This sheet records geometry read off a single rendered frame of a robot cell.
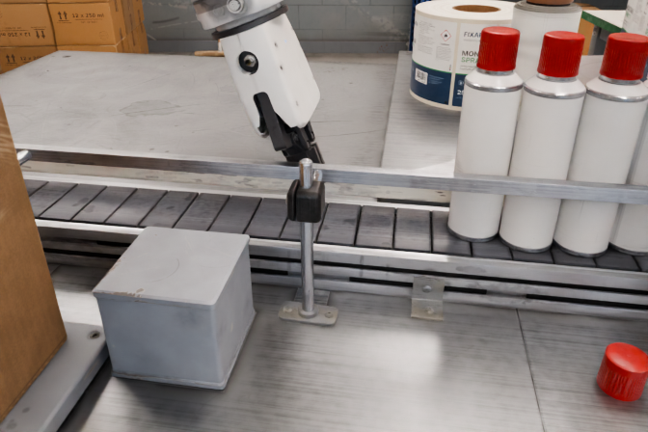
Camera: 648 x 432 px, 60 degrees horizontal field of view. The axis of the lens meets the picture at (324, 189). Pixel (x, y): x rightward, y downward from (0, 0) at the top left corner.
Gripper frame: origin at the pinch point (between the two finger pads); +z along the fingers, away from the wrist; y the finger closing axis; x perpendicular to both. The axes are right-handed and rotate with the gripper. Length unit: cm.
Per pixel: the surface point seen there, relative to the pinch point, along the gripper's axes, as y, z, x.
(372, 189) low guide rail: 3.1, 5.8, -4.9
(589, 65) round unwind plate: 66, 20, -40
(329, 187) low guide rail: 3.1, 4.3, -0.3
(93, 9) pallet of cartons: 267, -30, 181
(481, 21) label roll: 38.0, -0.7, -21.3
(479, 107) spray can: -1.7, -1.8, -17.8
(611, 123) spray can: -3.0, 2.3, -27.9
